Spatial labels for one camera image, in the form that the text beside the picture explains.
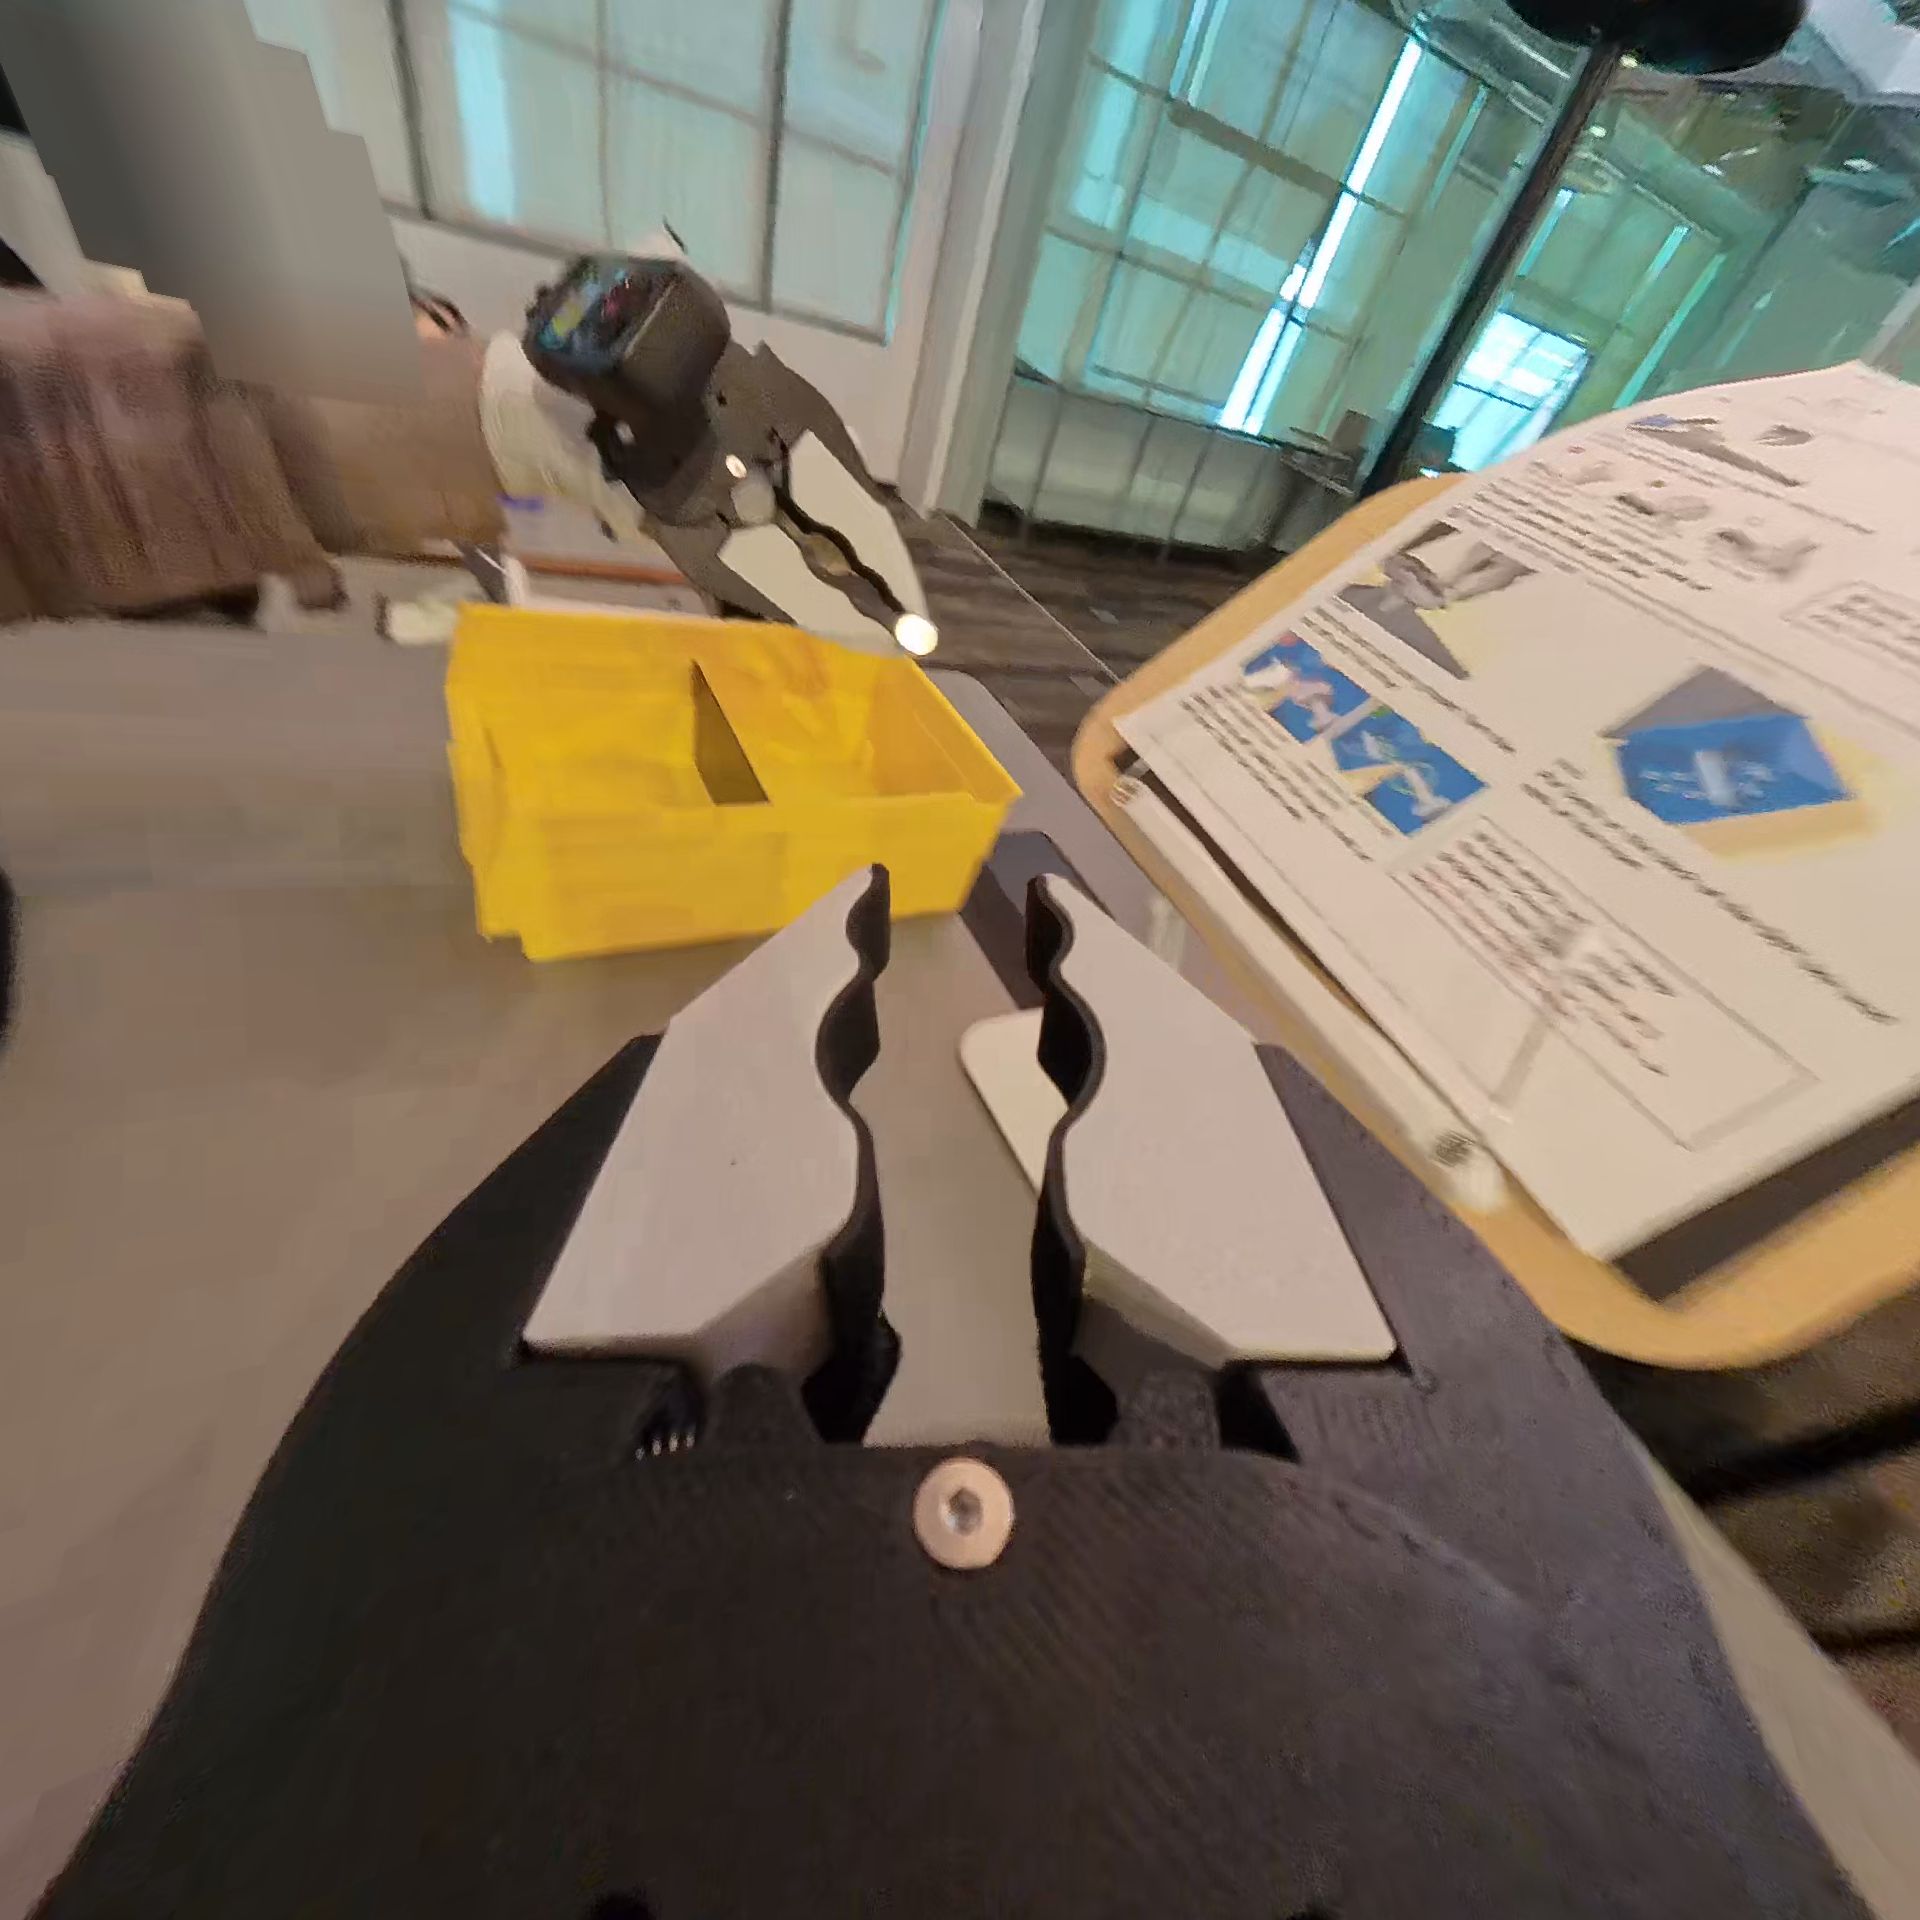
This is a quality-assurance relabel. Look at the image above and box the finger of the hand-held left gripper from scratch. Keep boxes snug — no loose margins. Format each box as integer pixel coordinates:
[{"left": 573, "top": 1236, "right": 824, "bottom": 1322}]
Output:
[
  {"left": 774, "top": 438, "right": 933, "bottom": 620},
  {"left": 717, "top": 509, "right": 910, "bottom": 636}
]

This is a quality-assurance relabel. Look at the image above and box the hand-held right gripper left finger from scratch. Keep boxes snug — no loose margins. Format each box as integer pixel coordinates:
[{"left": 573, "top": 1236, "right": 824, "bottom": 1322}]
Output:
[{"left": 518, "top": 862, "right": 902, "bottom": 1433}]

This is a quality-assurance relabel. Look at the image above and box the black table mat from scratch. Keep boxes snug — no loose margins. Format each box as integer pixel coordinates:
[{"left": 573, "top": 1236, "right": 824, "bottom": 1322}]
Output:
[{"left": 960, "top": 826, "right": 1150, "bottom": 1021}]

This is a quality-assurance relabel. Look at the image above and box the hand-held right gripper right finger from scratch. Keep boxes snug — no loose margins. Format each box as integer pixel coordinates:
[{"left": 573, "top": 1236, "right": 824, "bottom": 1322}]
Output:
[{"left": 1021, "top": 873, "right": 1404, "bottom": 1444}]

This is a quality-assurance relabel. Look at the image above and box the person's left hand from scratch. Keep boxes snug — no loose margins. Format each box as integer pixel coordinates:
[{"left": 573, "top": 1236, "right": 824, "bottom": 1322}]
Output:
[{"left": 478, "top": 334, "right": 654, "bottom": 545}]

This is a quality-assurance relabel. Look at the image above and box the black tripod pole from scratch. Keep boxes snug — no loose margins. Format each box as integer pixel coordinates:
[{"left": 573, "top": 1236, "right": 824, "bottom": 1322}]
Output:
[{"left": 1350, "top": 0, "right": 1808, "bottom": 506}]

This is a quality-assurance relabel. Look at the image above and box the person's left forearm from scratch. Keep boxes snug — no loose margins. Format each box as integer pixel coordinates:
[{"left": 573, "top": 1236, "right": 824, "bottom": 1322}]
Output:
[{"left": 0, "top": 288, "right": 510, "bottom": 620}]

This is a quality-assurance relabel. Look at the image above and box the printed instruction sheet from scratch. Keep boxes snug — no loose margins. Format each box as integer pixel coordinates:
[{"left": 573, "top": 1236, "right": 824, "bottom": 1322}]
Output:
[{"left": 1114, "top": 358, "right": 1920, "bottom": 1265}]

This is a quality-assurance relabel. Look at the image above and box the yellow plastic bin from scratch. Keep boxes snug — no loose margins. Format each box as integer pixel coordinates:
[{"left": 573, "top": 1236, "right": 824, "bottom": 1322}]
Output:
[{"left": 446, "top": 603, "right": 1023, "bottom": 963}]

